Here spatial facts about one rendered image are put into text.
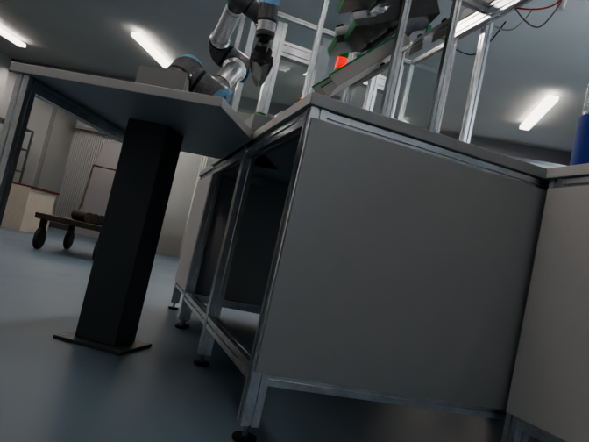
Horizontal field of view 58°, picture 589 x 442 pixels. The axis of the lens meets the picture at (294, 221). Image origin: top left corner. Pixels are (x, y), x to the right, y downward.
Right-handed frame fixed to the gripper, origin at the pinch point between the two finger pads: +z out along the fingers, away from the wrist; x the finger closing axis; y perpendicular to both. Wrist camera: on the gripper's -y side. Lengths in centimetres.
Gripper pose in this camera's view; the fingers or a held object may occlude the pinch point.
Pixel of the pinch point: (258, 82)
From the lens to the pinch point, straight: 215.2
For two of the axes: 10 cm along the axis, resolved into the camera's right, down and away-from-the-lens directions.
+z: -1.4, 9.9, -0.1
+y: -0.7, 0.0, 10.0
